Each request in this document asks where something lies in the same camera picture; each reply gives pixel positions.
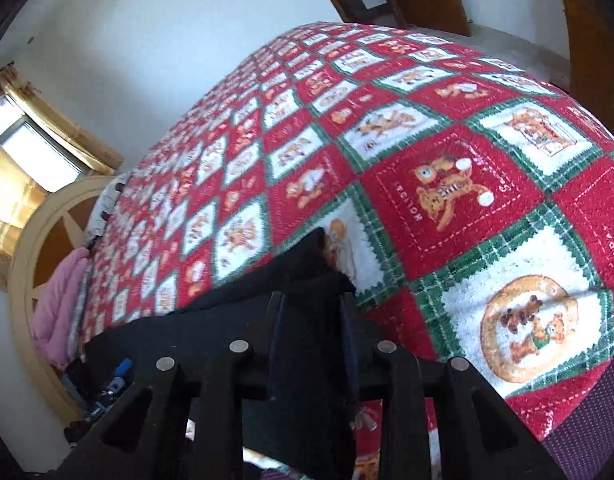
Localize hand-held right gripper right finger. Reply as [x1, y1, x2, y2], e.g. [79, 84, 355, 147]
[342, 291, 568, 480]

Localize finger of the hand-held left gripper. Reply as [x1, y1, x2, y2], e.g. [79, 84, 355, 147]
[84, 357, 135, 423]

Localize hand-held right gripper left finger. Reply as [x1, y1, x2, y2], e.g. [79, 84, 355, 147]
[52, 291, 289, 480]

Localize black pants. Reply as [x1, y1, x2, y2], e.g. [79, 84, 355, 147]
[84, 227, 359, 480]

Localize pink folded quilt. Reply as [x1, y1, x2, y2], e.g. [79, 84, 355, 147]
[29, 249, 91, 367]

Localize cream wooden headboard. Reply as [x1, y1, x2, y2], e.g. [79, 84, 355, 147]
[9, 175, 120, 426]

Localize white patterned pillow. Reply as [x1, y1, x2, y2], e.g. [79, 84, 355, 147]
[84, 174, 130, 248]

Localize red printed bear blanket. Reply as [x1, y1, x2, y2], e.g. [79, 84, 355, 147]
[69, 22, 614, 480]

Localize window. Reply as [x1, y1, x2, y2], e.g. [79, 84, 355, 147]
[0, 89, 90, 193]

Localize purple dotted bed sheet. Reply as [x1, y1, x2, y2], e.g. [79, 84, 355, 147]
[534, 332, 614, 480]

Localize narrow yellow curtain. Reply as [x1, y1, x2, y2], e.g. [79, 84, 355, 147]
[0, 64, 125, 176]

